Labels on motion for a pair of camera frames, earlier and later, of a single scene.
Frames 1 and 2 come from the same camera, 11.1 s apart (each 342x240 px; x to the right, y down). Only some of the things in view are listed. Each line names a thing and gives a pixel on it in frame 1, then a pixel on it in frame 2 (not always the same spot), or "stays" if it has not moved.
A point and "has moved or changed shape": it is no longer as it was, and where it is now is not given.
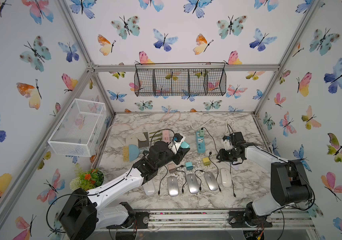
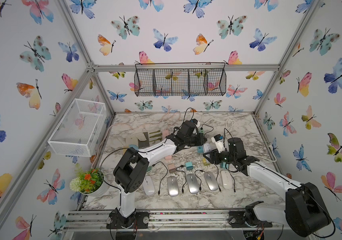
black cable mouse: (200, 187) stays
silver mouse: (173, 186) stays
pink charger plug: (172, 168) stays
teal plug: (185, 145) has moved or changed shape
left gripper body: (168, 158) → (193, 140)
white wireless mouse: (149, 188) stays
